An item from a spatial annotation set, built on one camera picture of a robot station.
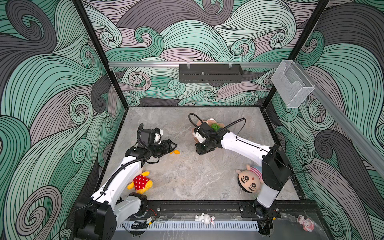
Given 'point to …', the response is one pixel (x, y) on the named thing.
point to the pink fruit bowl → (209, 122)
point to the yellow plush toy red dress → (141, 183)
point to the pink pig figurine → (308, 224)
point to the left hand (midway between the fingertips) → (174, 146)
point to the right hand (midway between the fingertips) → (198, 150)
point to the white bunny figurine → (206, 218)
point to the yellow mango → (176, 152)
